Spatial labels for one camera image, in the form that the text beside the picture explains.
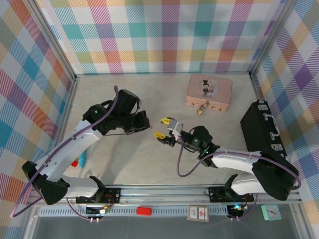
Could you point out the brass padlock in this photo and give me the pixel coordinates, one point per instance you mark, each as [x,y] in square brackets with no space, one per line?
[199,111]

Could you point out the pink cartoon tin box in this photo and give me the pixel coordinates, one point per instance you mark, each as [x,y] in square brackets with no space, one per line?
[209,87]

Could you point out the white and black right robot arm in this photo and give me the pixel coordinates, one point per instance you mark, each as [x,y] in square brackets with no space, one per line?
[236,161]

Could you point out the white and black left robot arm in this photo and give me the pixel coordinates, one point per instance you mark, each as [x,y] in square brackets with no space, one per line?
[62,149]

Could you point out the teal cylindrical marker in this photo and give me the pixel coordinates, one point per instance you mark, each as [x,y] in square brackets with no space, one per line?
[83,159]

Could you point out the black briefcase with metal fittings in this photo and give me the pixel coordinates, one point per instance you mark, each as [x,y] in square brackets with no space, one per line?
[259,129]

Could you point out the small red block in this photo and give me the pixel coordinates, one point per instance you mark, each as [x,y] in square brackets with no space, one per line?
[74,163]

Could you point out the playing card deck box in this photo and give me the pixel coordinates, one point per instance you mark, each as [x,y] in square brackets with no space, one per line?
[198,212]

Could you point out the red rectangular brick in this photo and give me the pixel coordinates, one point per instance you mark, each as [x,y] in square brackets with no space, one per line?
[144,211]

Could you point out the black controller board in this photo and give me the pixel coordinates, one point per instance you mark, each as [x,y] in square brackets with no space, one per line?
[93,211]
[235,210]

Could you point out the mint green alarm clock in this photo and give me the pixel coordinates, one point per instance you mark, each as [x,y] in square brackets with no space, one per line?
[271,212]

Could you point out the wide aluminium frame rail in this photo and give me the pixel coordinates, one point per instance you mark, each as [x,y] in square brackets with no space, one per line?
[162,194]

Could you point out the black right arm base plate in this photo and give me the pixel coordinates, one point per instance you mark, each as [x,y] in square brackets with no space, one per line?
[216,195]

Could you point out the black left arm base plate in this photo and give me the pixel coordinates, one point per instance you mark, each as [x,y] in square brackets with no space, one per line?
[113,195]

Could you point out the aluminium frame post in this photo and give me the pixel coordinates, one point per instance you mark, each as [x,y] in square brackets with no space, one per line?
[51,37]
[271,37]

